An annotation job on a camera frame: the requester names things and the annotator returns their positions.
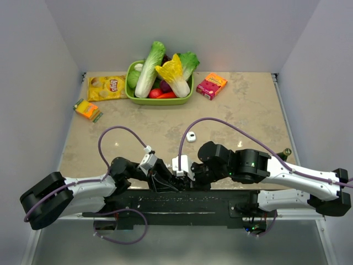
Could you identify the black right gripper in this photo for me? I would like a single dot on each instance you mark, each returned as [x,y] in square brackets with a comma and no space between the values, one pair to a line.
[197,183]

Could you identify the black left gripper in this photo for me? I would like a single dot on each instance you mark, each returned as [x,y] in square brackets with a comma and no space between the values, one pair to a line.
[160,171]

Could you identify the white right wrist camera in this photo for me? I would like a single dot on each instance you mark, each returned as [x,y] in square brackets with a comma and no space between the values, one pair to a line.
[181,166]

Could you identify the pink orange snack box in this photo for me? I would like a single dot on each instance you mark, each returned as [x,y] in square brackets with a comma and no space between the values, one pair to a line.
[211,86]

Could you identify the yellow white cabbage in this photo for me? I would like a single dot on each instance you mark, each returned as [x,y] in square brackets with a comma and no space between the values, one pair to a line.
[172,72]

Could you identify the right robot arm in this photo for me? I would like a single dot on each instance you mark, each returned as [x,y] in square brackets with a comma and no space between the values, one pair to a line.
[304,188]

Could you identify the green lettuce leaf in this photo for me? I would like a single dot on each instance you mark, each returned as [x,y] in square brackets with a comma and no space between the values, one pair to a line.
[189,63]

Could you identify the purple onion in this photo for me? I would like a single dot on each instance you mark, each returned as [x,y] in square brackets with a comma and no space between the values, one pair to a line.
[164,86]

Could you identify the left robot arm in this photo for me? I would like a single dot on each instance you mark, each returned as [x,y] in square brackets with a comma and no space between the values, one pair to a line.
[56,196]

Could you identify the red tomato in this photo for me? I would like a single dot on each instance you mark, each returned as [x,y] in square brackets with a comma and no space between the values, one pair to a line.
[155,93]

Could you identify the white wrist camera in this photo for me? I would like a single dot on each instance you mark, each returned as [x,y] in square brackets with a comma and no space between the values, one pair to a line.
[148,161]
[181,166]

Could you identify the round green vegetable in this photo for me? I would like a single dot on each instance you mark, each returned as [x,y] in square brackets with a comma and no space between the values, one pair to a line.
[132,78]

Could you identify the yellow Lays chips bag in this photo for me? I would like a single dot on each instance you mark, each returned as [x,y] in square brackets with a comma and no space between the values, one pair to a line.
[103,88]

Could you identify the orange carrot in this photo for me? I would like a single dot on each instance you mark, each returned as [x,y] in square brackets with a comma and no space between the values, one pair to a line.
[169,95]

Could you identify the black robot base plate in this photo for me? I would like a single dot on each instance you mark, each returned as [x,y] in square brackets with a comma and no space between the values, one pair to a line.
[233,209]

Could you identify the green glass bottle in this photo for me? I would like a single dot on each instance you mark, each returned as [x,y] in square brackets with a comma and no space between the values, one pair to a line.
[284,154]

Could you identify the green plastic basket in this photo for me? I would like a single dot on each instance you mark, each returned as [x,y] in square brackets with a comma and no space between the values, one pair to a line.
[130,92]

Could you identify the green white napa cabbage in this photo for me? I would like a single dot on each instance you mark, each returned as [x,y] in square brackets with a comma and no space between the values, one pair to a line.
[149,74]

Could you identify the white earbud charging case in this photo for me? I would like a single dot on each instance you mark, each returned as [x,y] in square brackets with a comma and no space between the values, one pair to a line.
[190,136]

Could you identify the orange yellow sponge pack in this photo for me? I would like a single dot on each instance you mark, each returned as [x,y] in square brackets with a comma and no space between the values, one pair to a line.
[87,110]

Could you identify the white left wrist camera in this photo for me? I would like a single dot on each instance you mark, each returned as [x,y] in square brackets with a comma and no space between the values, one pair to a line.
[148,161]

